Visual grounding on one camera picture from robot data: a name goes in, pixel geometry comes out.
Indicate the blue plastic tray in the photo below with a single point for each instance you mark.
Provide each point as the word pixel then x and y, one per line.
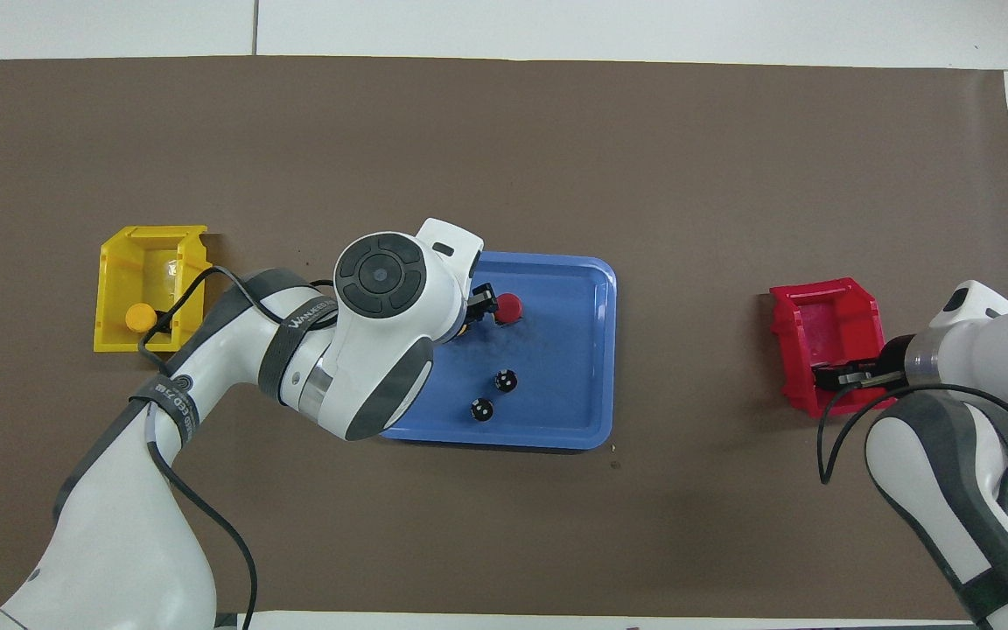
pixel 556 350

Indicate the yellow plastic storage bin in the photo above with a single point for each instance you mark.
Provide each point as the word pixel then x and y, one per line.
pixel 108 289

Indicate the small black cylinder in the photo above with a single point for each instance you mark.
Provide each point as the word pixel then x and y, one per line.
pixel 506 381
pixel 482 409

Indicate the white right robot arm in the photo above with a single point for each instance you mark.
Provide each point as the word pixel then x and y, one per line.
pixel 950 455

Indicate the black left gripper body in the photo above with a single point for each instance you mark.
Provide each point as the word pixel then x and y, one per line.
pixel 479 304

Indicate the brown paper table mat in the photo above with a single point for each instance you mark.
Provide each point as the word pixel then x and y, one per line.
pixel 644 131

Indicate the red plastic storage bin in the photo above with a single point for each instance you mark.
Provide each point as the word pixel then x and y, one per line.
pixel 784 350

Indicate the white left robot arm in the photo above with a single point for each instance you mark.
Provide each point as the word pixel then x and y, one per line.
pixel 381 350

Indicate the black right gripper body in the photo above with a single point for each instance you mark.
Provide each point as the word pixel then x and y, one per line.
pixel 889 363

